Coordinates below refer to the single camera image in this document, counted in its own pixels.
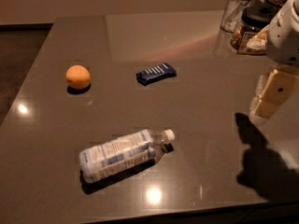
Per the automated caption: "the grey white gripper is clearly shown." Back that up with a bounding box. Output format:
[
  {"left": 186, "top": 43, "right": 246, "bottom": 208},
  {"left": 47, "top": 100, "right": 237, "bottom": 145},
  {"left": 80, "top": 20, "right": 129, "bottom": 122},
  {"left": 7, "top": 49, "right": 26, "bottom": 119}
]
[{"left": 249, "top": 22, "right": 299, "bottom": 119}]

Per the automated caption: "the blue label plastic bottle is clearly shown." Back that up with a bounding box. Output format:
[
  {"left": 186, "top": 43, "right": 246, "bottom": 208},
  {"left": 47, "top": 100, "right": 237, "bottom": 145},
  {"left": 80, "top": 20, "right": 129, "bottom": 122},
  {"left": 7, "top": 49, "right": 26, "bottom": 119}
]
[{"left": 79, "top": 129, "right": 175, "bottom": 183}]

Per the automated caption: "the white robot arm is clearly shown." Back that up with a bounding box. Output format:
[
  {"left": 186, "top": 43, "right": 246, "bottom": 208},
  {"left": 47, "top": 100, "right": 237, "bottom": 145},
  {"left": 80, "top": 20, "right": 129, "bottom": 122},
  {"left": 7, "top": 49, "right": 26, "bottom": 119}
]
[{"left": 247, "top": 0, "right": 299, "bottom": 122}]

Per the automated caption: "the black lid nut jar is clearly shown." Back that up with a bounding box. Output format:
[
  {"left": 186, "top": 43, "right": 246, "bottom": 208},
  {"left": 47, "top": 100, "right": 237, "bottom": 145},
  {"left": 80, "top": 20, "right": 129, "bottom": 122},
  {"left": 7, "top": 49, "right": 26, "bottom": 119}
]
[{"left": 231, "top": 5, "right": 276, "bottom": 49}]

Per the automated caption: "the clear glass cup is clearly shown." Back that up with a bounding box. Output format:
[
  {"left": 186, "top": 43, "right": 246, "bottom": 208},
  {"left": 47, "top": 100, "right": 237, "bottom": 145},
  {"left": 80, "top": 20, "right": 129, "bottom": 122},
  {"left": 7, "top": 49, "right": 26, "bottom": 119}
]
[{"left": 221, "top": 0, "right": 255, "bottom": 33}]

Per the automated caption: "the dark blue snack wrapper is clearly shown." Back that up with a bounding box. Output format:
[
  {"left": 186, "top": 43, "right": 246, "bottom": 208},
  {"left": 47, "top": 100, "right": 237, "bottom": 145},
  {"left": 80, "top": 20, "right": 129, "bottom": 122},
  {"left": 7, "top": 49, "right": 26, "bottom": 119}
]
[{"left": 135, "top": 63, "right": 177, "bottom": 86}]

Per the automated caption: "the orange fruit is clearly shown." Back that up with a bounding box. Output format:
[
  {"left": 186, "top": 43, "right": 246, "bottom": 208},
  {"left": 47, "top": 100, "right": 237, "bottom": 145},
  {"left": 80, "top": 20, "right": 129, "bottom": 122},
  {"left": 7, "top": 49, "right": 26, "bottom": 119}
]
[{"left": 65, "top": 65, "right": 91, "bottom": 90}]

